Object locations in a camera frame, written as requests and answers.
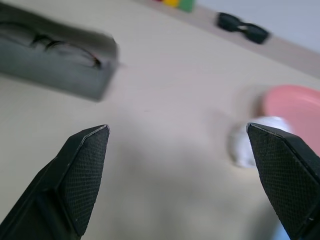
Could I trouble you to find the pink plastic plate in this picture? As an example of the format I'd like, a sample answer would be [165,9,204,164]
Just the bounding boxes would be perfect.
[256,84,320,157]

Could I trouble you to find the black sunglasses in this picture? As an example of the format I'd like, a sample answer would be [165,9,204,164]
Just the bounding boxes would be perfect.
[215,11,271,46]

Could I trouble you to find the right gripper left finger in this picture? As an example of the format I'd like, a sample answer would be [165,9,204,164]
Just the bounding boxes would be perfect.
[0,124,111,240]

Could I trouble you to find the tortoiseshell eyeglasses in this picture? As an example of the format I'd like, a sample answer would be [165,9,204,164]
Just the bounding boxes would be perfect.
[29,31,103,70]

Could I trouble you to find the green wooden block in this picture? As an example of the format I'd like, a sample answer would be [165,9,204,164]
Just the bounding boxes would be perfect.
[178,0,196,13]

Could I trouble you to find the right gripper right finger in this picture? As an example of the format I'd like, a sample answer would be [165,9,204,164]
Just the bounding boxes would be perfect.
[245,122,320,240]

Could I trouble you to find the crumpled white tissue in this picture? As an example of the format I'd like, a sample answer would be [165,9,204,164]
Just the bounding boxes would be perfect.
[228,115,295,169]

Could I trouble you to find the grey felt glasses case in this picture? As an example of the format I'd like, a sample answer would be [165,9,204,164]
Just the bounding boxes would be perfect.
[0,3,120,103]

